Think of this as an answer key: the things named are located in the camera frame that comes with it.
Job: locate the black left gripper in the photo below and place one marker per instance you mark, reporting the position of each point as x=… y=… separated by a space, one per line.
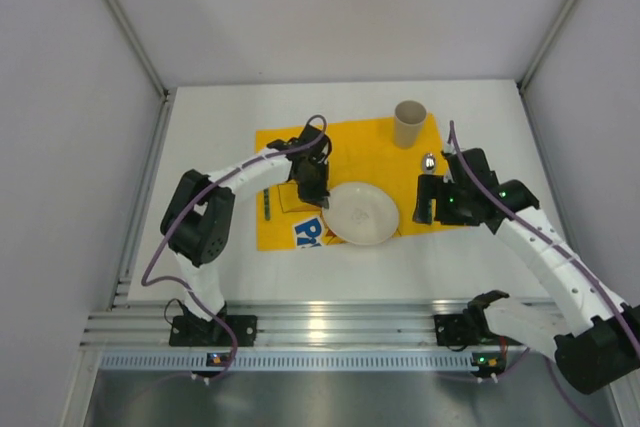
x=311 y=187

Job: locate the beige paper cup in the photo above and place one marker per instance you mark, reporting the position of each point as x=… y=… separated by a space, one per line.
x=409 y=118

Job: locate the yellow cartoon placemat cloth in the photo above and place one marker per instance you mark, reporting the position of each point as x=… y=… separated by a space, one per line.
x=362 y=151

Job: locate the left aluminium corner post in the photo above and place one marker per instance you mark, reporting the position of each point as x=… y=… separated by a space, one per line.
x=132 y=40

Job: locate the silver spoon green handle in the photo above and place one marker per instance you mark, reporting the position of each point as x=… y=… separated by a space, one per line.
x=428 y=167

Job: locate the perforated grey cable duct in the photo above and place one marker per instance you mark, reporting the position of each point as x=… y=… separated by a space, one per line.
x=303 y=361

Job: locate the cream round plate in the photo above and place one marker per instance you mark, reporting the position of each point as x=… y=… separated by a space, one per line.
x=361 y=214

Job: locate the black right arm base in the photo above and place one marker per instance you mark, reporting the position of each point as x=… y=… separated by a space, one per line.
x=457 y=331

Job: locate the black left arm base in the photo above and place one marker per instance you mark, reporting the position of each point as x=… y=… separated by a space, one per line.
x=190 y=331

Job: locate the right aluminium corner post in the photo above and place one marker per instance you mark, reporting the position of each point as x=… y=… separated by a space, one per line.
x=555 y=28

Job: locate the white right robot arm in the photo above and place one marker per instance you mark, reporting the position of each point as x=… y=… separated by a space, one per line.
x=596 y=342

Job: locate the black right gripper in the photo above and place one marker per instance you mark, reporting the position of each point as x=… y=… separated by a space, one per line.
x=426 y=192

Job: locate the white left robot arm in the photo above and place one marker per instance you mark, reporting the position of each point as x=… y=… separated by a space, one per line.
x=197 y=222

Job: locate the silver fork green handle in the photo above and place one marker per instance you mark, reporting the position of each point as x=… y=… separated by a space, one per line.
x=266 y=204

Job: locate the aluminium corner post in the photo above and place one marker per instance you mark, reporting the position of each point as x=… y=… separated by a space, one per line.
x=132 y=40
x=555 y=28

